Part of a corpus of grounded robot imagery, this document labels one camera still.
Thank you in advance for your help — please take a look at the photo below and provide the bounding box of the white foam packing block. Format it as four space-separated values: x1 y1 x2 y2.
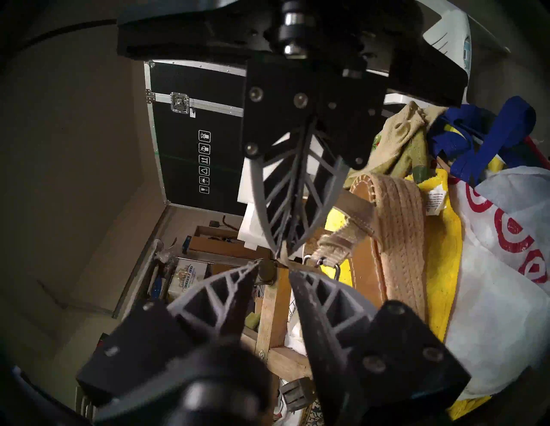
237 131 329 260

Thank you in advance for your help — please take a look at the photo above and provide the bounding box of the white Gildan carton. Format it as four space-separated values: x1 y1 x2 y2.
167 258 212 302

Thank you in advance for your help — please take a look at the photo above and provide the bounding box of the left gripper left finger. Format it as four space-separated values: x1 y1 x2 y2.
76 260 263 408

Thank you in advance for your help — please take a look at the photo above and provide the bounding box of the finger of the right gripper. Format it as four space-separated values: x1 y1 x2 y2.
241 55 319 255
288 62 388 255

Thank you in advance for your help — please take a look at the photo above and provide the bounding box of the yellow cloth bag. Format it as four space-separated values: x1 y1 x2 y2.
320 167 492 421

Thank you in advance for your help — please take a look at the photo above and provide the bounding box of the brown cardboard box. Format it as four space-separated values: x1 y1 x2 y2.
188 225 269 260

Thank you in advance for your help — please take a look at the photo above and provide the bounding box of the black flight case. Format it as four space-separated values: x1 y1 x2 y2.
144 59 260 216

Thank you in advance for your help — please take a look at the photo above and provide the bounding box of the white printed cloth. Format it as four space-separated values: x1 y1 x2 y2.
281 292 312 426

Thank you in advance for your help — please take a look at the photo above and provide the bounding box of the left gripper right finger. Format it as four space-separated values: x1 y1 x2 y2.
289 271 472 426

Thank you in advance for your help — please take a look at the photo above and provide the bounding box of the white red-target plastic bag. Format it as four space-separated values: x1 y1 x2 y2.
445 165 550 398

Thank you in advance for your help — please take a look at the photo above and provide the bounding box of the tan espadrille wedge sandal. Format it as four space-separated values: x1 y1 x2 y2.
301 172 430 329

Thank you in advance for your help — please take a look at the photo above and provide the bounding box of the beige green-tipped work glove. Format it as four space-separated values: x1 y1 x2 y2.
344 101 448 183

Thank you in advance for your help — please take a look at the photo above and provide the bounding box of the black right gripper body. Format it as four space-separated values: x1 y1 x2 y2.
117 0 468 108

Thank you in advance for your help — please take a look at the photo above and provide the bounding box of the wooden cross caster dolly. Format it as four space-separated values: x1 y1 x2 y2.
241 258 321 415

